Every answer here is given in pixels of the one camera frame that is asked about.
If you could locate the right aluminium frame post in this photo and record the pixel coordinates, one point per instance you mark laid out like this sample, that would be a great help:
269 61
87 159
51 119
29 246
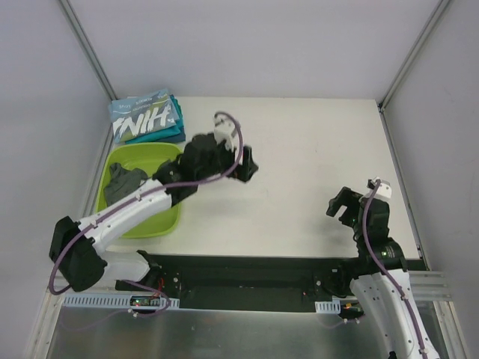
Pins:
417 47

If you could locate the light blue printed t-shirt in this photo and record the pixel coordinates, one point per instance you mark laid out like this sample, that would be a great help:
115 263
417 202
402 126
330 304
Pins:
136 116

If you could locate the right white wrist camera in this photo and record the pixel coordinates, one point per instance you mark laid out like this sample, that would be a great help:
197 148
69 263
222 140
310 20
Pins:
379 189

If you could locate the lime green plastic basin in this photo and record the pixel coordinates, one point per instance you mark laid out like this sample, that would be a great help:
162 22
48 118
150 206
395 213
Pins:
147 157

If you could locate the left aluminium frame post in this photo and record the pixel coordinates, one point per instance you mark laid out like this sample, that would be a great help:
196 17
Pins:
87 48

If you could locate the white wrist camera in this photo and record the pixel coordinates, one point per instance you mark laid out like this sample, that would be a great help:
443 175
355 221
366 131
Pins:
379 189
226 131

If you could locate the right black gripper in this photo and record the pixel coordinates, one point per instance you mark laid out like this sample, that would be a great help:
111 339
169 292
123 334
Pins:
345 202

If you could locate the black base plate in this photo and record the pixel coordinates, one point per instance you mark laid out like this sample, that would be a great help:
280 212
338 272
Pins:
271 284

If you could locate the right white cable duct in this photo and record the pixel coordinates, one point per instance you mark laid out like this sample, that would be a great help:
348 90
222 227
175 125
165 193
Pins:
328 307

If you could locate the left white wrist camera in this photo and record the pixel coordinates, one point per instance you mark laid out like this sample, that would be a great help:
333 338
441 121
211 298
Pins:
226 131

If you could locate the left white cable duct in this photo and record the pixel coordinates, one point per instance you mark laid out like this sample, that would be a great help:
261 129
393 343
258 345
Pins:
120 301

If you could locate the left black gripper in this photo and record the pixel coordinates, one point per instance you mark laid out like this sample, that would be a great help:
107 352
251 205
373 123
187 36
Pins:
244 164

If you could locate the folded dark teal t-shirt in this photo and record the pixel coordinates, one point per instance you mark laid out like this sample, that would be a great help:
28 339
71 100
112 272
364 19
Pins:
175 134

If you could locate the white cable duct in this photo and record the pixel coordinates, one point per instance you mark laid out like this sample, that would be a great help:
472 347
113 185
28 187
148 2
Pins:
120 301
328 307

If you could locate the grey t-shirt in basin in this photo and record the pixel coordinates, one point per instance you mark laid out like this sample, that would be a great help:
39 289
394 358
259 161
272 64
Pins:
122 182

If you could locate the aluminium frame post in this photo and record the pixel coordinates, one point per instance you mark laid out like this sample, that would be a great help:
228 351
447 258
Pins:
417 47
87 48

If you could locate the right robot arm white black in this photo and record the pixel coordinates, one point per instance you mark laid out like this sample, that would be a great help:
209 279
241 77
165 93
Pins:
378 277

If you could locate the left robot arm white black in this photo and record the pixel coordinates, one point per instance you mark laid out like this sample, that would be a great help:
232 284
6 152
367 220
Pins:
79 249

